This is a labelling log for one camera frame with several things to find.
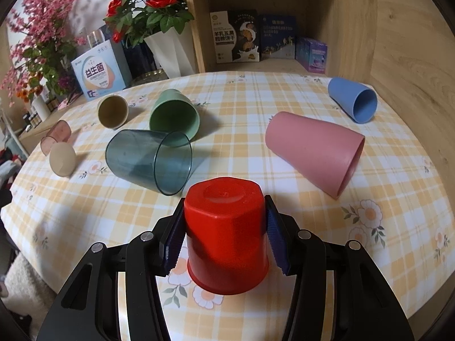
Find green plastic cup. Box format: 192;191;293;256
149;89;202;141

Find purple box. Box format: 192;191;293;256
296;37;328;75

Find blue plastic cup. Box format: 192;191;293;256
327;77;378;124

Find pink plastic cup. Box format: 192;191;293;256
265;111;366;199

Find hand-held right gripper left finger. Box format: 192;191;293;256
36;203;185;341

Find dark blue glass vase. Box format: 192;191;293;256
123;39;159;79

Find transparent pink cup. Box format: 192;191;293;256
40;120;72;156

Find transparent dark teal cup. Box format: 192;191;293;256
105;129;193;196

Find red rose bouquet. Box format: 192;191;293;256
104;0;195;48

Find beige plastic cup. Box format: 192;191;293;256
49;142;76;177
97;95;129;129

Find wooden shelf cabinet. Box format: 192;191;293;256
182;0;377;86

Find dark blue illustrated box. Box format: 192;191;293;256
259;15;297;60

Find white faceted vase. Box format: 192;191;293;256
144;26;197;78

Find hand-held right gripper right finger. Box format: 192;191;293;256
264;195;415;341

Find red plastic cup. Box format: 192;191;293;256
183;176;270;294

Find pink blossom branches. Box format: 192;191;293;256
0;0;88;105

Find black and white biscuit box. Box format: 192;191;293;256
210;9;260;64

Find light blue product box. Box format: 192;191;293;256
71;41;127;101

